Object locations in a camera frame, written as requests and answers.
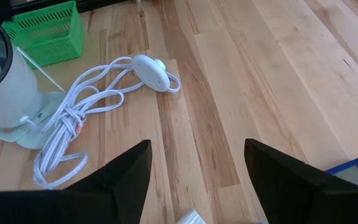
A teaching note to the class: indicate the green plastic basket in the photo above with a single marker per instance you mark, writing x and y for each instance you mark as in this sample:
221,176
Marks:
51,37

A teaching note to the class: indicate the pale green desk lamp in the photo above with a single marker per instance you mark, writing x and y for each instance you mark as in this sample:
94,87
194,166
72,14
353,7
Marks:
8,93

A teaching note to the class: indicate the lavender power adapter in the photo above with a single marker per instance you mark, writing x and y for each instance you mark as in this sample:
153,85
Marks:
191,218

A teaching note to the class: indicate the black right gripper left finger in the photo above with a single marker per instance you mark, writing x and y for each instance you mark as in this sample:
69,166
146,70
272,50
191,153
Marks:
104,193

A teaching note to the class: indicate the blue digital clock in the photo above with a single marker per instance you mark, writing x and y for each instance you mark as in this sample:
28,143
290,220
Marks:
357,174

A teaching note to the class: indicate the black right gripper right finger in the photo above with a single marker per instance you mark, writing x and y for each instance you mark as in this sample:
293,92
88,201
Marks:
291,193

